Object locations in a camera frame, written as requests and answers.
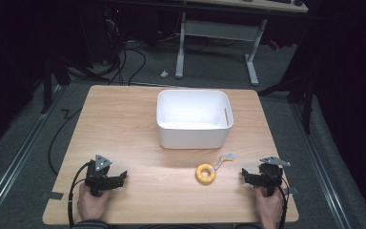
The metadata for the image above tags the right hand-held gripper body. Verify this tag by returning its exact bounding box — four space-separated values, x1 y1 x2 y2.
257 156 292 198

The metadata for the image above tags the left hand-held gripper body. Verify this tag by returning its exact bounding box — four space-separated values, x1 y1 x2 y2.
84 154 116 198

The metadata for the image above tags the person's left hand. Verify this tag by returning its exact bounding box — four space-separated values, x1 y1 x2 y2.
77 183 112 221

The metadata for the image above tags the person's right hand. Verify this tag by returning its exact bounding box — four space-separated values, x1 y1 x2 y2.
254 186 284 229

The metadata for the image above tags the grey tape piece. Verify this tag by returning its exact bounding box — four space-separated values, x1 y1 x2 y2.
283 186 299 197
40 191 65 201

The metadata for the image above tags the white plastic storage bin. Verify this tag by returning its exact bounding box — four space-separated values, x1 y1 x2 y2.
155 89 235 150

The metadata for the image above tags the black metal stand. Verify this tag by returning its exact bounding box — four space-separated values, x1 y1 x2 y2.
257 63 315 135
39 53 72 115

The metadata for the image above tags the black computer tower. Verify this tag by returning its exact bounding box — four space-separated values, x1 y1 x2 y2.
103 6 129 66

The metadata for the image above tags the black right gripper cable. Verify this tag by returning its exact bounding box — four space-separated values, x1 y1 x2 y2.
275 176 291 229

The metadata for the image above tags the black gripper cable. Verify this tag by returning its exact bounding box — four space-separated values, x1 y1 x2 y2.
275 176 291 229
67 161 93 229

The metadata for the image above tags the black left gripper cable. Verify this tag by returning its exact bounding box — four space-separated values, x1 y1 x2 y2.
67 161 93 229

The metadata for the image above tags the yellow ring toy with cord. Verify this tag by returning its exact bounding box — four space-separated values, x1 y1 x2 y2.
194 153 235 186

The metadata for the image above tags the metal floor rail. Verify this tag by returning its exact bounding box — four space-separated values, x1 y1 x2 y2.
0 83 65 223
290 101 354 229

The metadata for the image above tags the black floor cable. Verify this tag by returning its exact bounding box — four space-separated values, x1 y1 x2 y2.
47 108 84 177

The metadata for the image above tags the bundle of black floor cables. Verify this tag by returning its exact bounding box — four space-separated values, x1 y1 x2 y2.
106 18 149 87

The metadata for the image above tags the white desk frame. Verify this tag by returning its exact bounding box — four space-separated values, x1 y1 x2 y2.
174 0 310 88

